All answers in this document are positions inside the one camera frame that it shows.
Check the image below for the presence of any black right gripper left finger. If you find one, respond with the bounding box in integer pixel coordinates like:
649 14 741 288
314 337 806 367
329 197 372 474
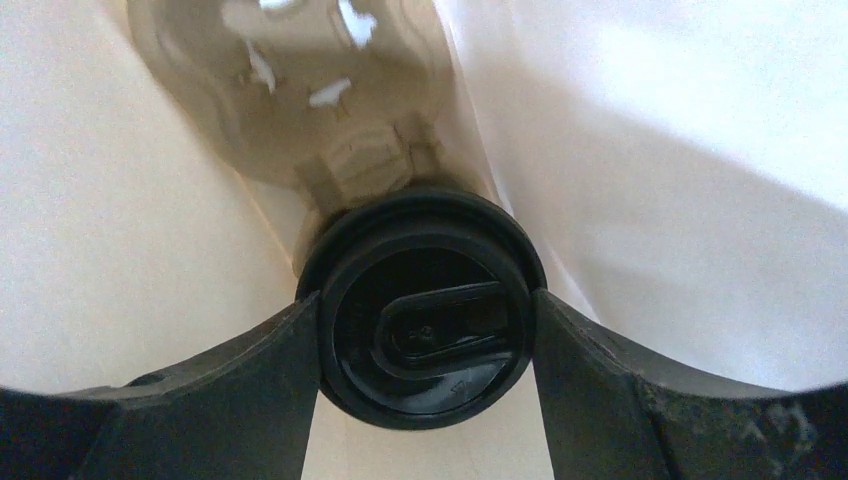
1 296 321 479

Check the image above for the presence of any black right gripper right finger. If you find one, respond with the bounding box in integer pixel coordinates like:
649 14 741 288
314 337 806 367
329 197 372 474
533 289 847 479

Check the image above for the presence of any black plastic cup lid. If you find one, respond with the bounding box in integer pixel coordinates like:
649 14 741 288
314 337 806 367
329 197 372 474
296 188 547 431

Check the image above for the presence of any white brown paper bag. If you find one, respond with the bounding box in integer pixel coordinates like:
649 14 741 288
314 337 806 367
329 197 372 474
1 1 847 479

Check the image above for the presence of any brown pulp cup carrier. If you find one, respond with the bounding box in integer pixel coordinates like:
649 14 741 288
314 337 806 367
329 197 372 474
125 0 465 220

